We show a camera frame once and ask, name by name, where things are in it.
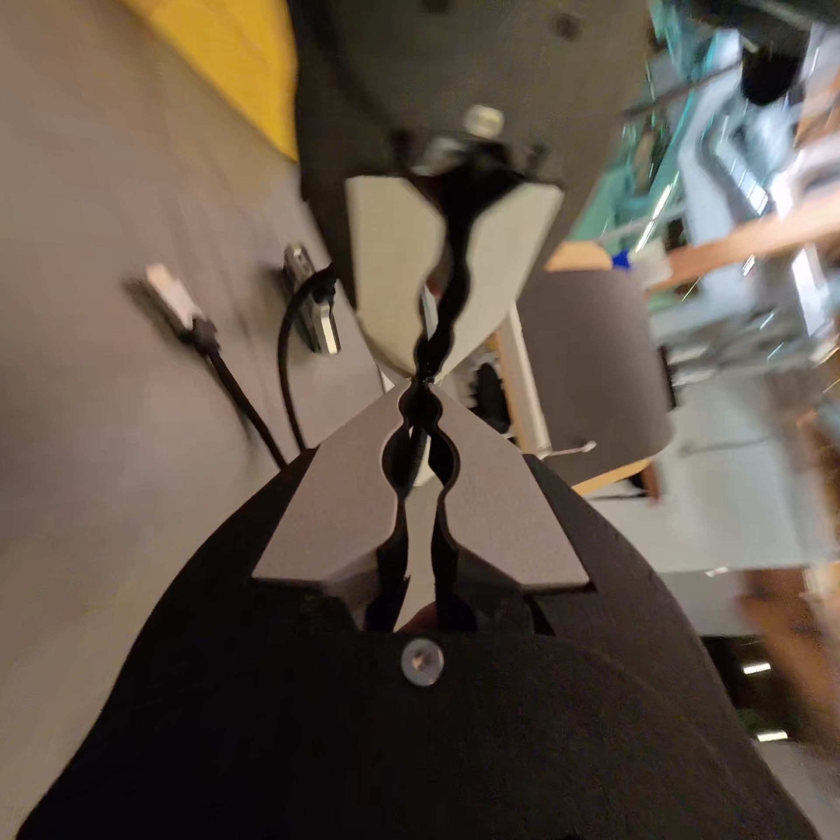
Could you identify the yellow plastic bin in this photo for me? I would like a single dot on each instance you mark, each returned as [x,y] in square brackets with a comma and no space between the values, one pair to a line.
[229,59]

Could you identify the dark grey hdmi switch box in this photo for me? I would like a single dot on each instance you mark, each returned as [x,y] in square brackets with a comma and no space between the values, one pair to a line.
[298,262]

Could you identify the wooden board with dark panel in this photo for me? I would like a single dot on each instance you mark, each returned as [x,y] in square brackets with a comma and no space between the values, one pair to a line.
[590,367]

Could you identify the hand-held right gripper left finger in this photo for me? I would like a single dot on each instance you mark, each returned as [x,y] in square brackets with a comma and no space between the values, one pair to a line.
[328,518]

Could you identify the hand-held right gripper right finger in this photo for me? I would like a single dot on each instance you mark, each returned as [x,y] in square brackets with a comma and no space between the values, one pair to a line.
[512,525]

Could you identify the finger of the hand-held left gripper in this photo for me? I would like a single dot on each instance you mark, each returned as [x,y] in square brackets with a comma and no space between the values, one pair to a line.
[387,249]
[512,249]

